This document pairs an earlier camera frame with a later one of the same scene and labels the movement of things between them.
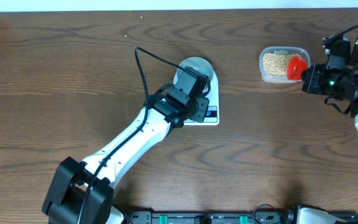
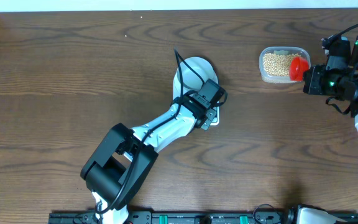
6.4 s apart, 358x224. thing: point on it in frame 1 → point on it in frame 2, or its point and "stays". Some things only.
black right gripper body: x=325 y=81 stays
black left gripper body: x=195 y=110 → x=207 y=117
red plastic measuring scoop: x=295 y=66 stays
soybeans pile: x=276 y=64 stays
